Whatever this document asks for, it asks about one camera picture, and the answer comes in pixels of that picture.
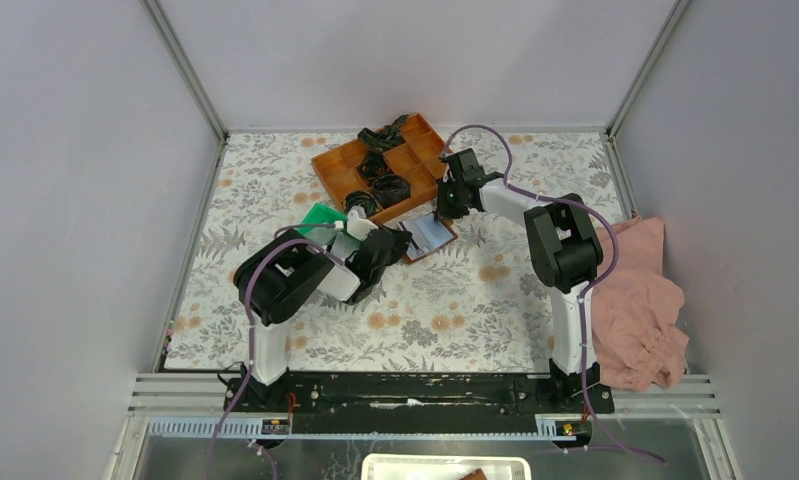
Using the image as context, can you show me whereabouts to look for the brown leather card holder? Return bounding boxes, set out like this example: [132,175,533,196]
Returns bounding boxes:
[397,212,458,264]

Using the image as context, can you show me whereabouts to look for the green plastic card box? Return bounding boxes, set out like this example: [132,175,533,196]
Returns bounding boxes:
[296,203,347,246]

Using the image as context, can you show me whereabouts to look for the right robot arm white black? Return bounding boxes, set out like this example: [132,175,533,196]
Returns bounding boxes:
[435,149,604,412]

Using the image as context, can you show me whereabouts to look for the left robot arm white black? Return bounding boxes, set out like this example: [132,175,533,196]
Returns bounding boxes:
[233,209,412,411]

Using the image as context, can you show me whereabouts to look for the orange wooden compartment tray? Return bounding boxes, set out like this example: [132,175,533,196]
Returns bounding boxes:
[312,113,446,223]

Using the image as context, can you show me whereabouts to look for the black items in tray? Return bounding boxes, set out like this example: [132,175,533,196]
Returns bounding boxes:
[356,114,411,209]

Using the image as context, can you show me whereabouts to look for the pink crumpled cloth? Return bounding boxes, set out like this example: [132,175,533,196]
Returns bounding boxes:
[592,217,689,392]

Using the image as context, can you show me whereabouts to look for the black coiled cable in tray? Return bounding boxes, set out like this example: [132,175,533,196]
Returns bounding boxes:
[343,191,382,222]

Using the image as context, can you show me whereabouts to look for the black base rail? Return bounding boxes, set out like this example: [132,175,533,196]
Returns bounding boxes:
[225,371,615,435]

